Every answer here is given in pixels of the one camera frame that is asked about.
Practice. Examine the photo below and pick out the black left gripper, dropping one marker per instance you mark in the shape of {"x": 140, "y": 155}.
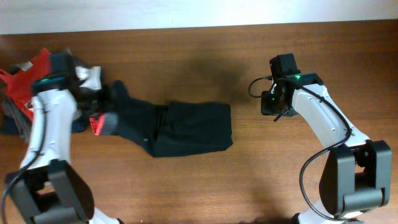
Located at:
{"x": 107, "y": 100}

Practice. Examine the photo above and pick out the dark blue folded garment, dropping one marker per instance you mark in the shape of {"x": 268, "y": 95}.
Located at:
{"x": 9, "y": 127}

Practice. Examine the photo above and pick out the black leggings with red waistband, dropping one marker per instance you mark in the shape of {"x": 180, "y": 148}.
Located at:
{"x": 173, "y": 130}

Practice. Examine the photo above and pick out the red printed t-shirt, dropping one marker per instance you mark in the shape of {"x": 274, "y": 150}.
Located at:
{"x": 18, "y": 86}

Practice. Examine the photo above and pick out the gray folded garment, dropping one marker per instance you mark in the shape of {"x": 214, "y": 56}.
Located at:
{"x": 15, "y": 115}

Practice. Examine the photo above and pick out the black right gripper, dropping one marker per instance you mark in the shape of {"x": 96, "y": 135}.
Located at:
{"x": 267, "y": 108}

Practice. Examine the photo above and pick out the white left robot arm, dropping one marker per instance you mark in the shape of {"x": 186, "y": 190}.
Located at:
{"x": 46, "y": 188}

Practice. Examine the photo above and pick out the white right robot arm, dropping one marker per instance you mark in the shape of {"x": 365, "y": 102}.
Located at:
{"x": 357, "y": 174}

